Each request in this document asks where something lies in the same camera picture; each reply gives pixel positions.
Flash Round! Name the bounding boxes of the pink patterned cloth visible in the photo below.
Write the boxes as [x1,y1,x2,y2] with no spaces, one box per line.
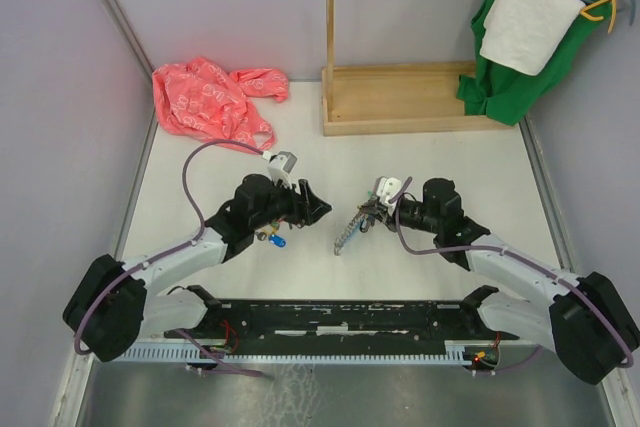
[152,57,289,151]

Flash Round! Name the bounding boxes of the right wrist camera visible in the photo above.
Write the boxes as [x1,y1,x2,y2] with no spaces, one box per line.
[374,177,404,214]

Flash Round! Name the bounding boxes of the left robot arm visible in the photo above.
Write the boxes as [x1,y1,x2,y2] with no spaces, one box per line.
[62,174,332,362]

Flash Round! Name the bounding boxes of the green shirt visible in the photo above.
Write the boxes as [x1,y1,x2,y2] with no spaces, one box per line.
[457,0,612,126]

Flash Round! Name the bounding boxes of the grey cable duct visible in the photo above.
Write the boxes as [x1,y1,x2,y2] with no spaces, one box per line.
[117,339,471,365]

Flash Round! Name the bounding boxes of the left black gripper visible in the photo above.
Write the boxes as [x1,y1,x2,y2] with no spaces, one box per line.
[251,174,331,230]

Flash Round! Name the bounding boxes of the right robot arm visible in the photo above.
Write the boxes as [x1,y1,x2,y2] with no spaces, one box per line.
[369,177,639,385]

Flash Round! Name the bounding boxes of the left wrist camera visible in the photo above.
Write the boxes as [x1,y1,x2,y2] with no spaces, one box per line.
[262,150,297,189]

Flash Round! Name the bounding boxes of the silver key holder blue handle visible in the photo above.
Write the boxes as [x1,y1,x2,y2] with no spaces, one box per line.
[333,201,376,256]

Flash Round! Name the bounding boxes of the wooden rack frame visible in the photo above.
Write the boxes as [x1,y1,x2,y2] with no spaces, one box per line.
[322,0,506,137]

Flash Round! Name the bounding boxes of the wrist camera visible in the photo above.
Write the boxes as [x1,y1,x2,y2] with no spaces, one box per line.
[262,150,297,189]
[374,177,404,214]

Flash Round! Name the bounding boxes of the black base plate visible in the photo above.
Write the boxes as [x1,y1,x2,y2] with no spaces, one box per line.
[186,299,498,353]

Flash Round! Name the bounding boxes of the white towel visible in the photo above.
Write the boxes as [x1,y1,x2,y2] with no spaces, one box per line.
[480,0,586,76]

